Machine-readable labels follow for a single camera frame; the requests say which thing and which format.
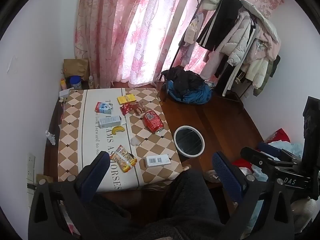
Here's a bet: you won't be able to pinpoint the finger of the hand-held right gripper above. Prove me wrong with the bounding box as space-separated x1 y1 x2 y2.
241 147 303 168
257 142 303 159

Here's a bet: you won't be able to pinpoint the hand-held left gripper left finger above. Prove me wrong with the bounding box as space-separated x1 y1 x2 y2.
28 151 111 240

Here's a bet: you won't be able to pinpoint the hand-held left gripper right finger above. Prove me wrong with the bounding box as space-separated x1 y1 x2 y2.
212 151 295 240

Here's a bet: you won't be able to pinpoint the orange snack packet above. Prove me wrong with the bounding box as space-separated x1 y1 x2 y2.
110 145 138 173

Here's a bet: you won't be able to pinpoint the white rimmed trash bin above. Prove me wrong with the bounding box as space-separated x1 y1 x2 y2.
174 125 205 157

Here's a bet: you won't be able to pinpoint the red and blue milk carton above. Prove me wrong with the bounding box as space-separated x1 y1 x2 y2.
94 101 113 114

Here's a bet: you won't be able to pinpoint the red cloth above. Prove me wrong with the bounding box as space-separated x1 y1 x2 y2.
265 128 291 143

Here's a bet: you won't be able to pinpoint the white plastic bag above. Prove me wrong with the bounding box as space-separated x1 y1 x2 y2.
239 164 273 183

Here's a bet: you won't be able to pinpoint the light blue cloth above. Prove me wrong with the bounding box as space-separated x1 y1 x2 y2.
270 141 304 157

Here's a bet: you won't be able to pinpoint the checkered tablecloth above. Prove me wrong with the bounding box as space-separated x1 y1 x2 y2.
57 87 184 193

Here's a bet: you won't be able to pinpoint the white and teal carton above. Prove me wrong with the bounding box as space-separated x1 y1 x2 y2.
99 115 126 129

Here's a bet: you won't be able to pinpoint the person's dark trousers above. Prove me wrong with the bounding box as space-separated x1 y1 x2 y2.
75 169 255 240

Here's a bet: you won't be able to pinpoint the white labelled box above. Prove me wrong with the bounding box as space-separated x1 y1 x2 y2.
146 154 172 167

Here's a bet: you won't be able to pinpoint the red snack packet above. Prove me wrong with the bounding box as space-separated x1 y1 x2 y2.
120 103 137 116

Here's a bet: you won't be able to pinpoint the olive green garment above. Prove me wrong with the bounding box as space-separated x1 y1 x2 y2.
253 55 281 97

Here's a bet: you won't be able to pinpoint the red drink can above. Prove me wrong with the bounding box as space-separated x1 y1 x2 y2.
143 110 164 133

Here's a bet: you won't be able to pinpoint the brown bear toy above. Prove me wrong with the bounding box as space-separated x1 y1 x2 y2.
134 101 148 116

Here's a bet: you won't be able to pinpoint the yellow box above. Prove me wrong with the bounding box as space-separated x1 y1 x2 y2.
117 93 136 105

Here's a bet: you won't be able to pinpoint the cream coat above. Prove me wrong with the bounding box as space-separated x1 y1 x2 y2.
246 57 271 90

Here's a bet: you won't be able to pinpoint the black white striped pants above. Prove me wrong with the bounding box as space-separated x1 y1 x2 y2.
214 59 247 97

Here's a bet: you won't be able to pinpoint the blue garment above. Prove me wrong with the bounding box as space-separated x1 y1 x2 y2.
167 80 213 105

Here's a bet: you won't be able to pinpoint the blue lidded canister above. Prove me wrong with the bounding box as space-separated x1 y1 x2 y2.
69 76 83 90

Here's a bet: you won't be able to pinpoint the pink fluffy coat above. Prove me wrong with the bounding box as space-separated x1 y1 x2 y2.
250 29 281 63

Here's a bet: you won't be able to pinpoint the black garment pile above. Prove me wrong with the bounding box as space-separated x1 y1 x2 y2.
161 66 207 95

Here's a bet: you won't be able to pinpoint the pink robe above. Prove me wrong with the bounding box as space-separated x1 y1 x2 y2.
200 49 228 81

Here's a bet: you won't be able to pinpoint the brown paper bag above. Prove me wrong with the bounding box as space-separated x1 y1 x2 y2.
63 58 90 81

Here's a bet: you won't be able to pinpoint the grey white puffer coat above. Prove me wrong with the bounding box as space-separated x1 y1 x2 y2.
220 10 258 66

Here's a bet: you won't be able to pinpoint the black white striped garment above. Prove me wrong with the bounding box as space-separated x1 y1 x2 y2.
196 0 242 52

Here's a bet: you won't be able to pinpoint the small light garment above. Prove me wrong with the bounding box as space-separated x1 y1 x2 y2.
182 12 203 47

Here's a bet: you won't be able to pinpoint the pink floral curtain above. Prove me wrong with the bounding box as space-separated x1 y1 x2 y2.
74 0 287 89

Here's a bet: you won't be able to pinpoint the black clothes rack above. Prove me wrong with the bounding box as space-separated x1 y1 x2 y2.
170 0 250 98

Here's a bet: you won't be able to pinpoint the white wall socket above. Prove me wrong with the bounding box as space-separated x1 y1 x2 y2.
26 152 36 183

